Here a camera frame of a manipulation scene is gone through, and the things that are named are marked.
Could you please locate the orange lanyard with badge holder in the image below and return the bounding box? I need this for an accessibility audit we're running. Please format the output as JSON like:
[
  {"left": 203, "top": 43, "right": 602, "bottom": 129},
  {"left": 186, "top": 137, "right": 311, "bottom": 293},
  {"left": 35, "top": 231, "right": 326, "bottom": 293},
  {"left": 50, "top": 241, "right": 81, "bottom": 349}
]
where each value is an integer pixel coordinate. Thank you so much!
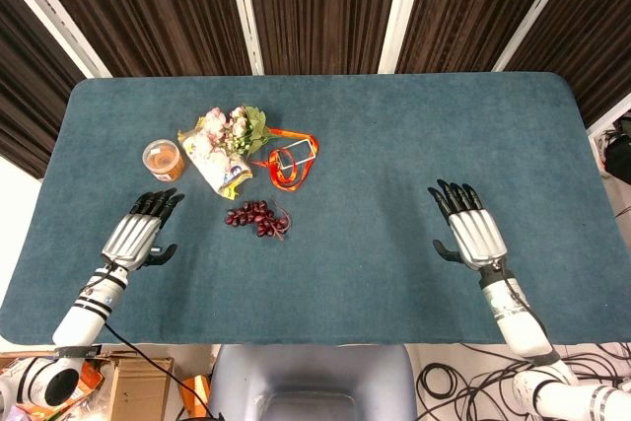
[{"left": 250, "top": 128, "right": 320, "bottom": 192}]

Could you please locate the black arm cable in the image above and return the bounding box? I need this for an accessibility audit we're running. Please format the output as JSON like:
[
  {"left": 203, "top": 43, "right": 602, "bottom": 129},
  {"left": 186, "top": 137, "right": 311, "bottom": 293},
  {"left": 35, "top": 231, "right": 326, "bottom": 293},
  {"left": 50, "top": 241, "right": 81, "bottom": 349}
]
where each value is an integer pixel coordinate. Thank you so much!
[{"left": 102, "top": 321, "right": 223, "bottom": 421}]

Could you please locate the yellow white snack bag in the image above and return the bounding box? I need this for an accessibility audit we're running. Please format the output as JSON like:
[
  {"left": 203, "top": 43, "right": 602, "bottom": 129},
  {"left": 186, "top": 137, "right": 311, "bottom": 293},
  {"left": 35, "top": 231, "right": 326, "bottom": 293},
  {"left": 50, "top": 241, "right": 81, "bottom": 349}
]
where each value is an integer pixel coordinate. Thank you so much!
[{"left": 177, "top": 116, "right": 253, "bottom": 201}]

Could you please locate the brown cardboard box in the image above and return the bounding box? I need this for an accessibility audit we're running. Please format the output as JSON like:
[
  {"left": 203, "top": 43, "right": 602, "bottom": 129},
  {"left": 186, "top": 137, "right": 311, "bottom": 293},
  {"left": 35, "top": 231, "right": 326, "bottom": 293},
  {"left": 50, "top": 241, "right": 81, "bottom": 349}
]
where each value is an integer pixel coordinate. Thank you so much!
[{"left": 0, "top": 350, "right": 175, "bottom": 421}]

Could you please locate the pink artificial flower bouquet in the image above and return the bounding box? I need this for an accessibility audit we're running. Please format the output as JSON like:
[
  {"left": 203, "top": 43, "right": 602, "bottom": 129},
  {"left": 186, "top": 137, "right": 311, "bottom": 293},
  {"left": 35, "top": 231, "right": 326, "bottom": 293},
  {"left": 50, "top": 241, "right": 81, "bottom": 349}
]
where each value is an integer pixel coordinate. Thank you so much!
[{"left": 201, "top": 105, "right": 283, "bottom": 157}]

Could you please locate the dark red grape bunch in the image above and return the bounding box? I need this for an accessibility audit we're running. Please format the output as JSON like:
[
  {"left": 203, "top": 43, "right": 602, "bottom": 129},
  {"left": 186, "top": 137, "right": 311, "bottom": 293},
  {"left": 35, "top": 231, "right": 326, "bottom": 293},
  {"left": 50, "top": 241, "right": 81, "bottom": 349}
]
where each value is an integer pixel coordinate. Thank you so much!
[{"left": 225, "top": 198, "right": 293, "bottom": 243}]

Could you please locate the black device with cables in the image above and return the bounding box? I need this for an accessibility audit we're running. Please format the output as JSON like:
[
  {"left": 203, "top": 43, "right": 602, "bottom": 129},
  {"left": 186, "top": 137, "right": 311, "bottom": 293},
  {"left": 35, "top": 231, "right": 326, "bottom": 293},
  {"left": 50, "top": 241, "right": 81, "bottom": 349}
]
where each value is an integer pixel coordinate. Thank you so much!
[{"left": 598, "top": 116, "right": 631, "bottom": 179}]

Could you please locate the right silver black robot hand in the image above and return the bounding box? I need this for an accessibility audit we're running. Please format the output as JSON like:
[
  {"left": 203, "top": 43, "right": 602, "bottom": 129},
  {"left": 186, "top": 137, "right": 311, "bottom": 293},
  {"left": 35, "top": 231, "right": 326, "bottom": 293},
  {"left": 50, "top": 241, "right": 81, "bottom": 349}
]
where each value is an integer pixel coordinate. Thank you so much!
[{"left": 427, "top": 178, "right": 510, "bottom": 272}]

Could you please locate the clear plastic jar orange label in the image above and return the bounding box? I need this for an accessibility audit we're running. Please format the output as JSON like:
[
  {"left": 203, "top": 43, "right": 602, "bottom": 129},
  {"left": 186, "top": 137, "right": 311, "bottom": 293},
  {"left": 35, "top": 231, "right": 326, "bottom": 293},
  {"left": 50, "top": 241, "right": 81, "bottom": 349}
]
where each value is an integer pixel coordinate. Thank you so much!
[{"left": 142, "top": 140, "right": 186, "bottom": 182}]

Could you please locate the black cable tangle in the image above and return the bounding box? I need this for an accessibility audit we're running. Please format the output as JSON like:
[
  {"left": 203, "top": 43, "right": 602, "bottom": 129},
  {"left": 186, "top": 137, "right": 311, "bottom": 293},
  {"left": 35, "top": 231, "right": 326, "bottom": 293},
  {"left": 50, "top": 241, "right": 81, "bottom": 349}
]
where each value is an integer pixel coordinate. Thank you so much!
[{"left": 416, "top": 341, "right": 631, "bottom": 421}]

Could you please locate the teal felt table cloth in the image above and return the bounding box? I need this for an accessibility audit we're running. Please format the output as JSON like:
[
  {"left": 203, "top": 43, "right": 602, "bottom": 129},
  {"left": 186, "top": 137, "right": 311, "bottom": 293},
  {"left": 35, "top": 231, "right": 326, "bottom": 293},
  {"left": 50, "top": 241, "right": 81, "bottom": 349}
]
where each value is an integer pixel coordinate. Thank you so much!
[{"left": 0, "top": 71, "right": 631, "bottom": 346}]

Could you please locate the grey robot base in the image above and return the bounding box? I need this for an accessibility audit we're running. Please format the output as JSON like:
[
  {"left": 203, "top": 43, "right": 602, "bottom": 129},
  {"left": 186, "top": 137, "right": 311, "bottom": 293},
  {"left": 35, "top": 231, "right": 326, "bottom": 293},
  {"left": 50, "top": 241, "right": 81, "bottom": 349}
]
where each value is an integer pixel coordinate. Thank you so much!
[{"left": 209, "top": 343, "right": 419, "bottom": 421}]

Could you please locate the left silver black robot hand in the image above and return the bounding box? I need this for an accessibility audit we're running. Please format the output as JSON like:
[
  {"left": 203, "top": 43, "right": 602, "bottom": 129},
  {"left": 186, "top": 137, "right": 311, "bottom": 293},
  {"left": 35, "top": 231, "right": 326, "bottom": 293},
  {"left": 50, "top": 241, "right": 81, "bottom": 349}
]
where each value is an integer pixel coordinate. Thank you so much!
[{"left": 101, "top": 187, "right": 186, "bottom": 273}]

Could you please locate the orange plastic packaging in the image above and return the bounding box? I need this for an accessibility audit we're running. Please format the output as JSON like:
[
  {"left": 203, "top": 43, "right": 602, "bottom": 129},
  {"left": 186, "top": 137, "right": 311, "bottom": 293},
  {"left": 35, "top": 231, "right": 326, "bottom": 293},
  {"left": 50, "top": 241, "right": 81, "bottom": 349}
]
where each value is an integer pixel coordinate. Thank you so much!
[{"left": 177, "top": 375, "right": 212, "bottom": 415}]

